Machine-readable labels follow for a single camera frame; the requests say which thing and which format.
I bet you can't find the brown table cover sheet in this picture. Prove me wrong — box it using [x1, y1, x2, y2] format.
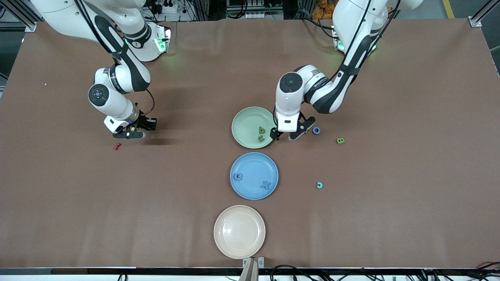
[0, 18, 500, 270]

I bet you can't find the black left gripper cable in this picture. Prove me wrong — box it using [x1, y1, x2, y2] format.
[330, 0, 401, 78]

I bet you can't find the beige plate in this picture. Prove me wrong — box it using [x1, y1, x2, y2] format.
[213, 205, 266, 260]

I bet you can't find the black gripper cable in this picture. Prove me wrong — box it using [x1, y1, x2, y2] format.
[330, 0, 401, 78]
[74, 0, 155, 117]

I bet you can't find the power strip with plugs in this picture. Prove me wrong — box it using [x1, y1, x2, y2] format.
[150, 0, 179, 14]

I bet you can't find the black table edge rail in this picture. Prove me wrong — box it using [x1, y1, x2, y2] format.
[0, 267, 500, 276]

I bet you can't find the grey metal table bracket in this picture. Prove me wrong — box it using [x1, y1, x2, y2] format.
[238, 256, 266, 281]

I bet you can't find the blue plate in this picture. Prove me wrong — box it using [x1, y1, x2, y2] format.
[230, 152, 279, 201]

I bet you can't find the orange packaged goods pile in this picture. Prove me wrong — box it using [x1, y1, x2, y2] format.
[311, 0, 337, 20]

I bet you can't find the light green plate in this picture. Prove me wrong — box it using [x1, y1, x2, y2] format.
[231, 106, 278, 149]

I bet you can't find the black cable bundle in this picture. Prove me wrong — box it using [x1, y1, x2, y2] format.
[270, 265, 500, 281]

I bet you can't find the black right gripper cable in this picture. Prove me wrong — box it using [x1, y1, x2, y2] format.
[74, 0, 155, 117]

